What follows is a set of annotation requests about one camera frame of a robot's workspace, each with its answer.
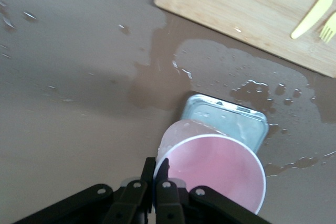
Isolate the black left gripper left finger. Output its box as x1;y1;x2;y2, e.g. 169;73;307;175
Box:
13;157;156;224

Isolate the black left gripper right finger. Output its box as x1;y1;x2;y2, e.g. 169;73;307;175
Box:
154;157;271;224

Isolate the pink plastic cup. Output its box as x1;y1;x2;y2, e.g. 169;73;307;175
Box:
154;119;267;216

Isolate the silver digital kitchen scale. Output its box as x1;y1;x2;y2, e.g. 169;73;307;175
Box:
180;93;270;154

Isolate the brown table cover mat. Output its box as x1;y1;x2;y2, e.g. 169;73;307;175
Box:
0;0;336;224

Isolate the wooden cutting board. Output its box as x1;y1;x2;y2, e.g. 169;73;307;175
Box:
153;0;336;79

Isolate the yellow plastic fork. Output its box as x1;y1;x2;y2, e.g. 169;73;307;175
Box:
319;11;336;44

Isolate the yellow plastic knife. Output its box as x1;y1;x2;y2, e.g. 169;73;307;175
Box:
290;0;336;40

